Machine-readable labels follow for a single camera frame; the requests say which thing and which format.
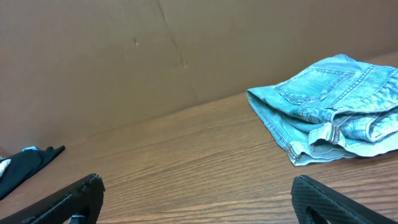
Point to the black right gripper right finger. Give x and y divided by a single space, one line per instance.
315 203

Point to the black t-shirt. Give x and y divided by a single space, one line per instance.
24 165

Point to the beige shorts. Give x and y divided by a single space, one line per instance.
4 165

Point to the folded light blue jeans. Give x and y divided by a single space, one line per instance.
336 108

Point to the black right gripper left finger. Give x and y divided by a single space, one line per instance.
79 202

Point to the light blue t-shirt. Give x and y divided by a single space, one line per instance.
31 148

